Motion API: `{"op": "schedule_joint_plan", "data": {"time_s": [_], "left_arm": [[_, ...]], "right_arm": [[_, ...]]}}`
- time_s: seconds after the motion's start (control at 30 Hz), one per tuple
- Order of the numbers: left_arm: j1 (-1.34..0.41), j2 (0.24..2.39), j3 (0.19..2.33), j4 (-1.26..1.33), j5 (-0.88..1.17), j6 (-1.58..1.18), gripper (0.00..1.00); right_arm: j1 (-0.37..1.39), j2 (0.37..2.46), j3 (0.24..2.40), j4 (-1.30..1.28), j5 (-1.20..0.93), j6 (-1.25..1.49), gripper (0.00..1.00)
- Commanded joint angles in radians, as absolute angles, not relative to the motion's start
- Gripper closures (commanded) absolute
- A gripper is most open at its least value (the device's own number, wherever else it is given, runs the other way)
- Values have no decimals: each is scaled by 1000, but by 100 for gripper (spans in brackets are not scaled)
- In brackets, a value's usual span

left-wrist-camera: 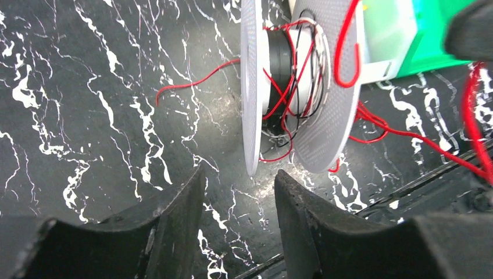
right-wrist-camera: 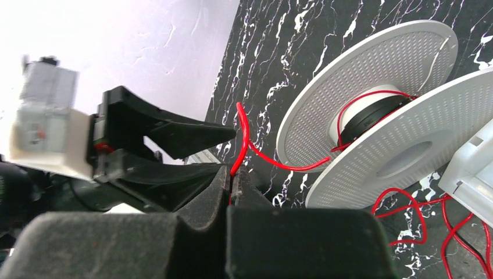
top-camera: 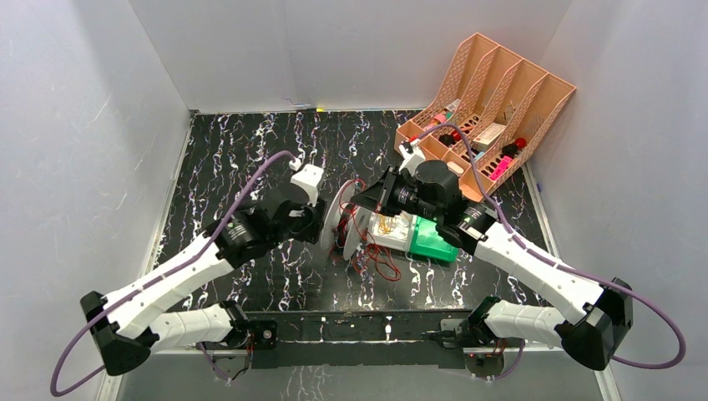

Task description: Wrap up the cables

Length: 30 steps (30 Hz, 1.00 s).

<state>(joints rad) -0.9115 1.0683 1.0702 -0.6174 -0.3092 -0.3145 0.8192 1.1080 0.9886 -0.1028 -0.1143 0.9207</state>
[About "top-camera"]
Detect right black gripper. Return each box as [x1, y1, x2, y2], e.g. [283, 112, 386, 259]
[351, 165, 442, 223]

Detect white perforated cable spool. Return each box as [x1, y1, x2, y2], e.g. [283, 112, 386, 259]
[318, 179, 372, 261]

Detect red cable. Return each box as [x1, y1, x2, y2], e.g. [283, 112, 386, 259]
[331, 178, 403, 282]

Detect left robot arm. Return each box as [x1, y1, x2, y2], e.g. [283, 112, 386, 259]
[80, 198, 326, 376]

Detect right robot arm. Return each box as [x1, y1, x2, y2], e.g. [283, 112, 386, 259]
[351, 160, 633, 371]

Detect white plastic bin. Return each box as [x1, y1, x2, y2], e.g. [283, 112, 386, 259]
[367, 212, 416, 252]

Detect green plastic bin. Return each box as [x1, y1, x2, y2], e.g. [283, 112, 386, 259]
[408, 216, 459, 262]

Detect white small eraser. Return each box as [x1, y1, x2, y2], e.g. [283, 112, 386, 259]
[446, 161, 465, 177]

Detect pink white tube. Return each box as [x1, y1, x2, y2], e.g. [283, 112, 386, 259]
[422, 99, 461, 130]

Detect white box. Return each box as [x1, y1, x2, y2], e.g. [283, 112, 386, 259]
[472, 123, 506, 151]

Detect pink marker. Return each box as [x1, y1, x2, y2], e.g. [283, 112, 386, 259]
[489, 156, 513, 180]

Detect red black bottle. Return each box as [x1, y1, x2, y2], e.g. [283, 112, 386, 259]
[501, 138, 527, 159]

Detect peach file organizer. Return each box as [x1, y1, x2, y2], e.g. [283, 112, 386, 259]
[394, 33, 576, 201]

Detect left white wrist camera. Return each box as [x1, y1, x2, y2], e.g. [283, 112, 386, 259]
[288, 158, 325, 206]

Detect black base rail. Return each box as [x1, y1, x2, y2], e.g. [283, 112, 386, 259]
[196, 309, 527, 372]

